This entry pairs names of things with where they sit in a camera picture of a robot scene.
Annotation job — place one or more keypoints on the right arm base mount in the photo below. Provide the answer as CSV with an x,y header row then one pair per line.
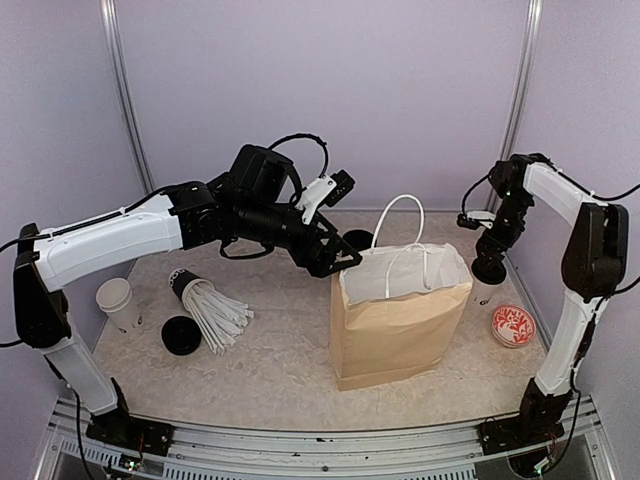
x,y
498,436

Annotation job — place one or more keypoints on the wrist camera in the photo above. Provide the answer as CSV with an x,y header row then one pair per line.
x,y
473,220
324,190

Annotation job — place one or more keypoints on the right aluminium corner post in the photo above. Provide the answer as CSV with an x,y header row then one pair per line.
x,y
525,67

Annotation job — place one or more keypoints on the aluminium corner post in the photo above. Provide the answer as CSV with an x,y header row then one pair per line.
x,y
525,67
110,22

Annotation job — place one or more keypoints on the bundle of white straws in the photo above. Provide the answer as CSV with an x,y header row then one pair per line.
x,y
220,318

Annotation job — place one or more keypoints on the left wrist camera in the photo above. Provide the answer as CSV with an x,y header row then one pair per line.
x,y
324,190

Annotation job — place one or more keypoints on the white paper cup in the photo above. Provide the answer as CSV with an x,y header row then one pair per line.
x,y
482,293

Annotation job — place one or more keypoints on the front aluminium frame rail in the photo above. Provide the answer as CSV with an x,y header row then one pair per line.
x,y
445,451

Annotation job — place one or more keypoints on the left aluminium corner post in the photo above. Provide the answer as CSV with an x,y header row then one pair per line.
x,y
110,22

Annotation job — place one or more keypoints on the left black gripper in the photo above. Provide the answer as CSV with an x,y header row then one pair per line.
x,y
321,265

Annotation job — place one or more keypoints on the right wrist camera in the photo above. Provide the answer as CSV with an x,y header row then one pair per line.
x,y
473,220

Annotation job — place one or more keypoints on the dark green mug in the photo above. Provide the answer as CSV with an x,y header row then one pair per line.
x,y
359,239

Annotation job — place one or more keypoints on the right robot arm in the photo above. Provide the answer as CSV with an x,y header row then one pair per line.
x,y
592,268

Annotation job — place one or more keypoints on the stack of white paper cups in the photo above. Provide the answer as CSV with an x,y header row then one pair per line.
x,y
115,298

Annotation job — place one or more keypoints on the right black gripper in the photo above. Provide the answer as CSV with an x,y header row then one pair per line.
x,y
485,243

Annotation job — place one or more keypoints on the brown paper bag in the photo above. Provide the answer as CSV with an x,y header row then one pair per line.
x,y
392,317

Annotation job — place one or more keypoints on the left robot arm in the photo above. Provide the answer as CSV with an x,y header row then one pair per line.
x,y
260,199

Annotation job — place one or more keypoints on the black cup holding straws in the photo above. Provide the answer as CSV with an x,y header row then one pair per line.
x,y
181,280

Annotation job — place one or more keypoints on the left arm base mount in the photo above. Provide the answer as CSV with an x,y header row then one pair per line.
x,y
132,433

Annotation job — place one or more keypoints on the black cup lid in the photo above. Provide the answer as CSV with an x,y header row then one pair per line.
x,y
489,279

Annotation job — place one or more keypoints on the stack of black lids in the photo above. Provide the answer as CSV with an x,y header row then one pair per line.
x,y
181,335

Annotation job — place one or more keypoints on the red patterned small plate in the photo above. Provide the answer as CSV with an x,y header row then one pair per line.
x,y
512,326

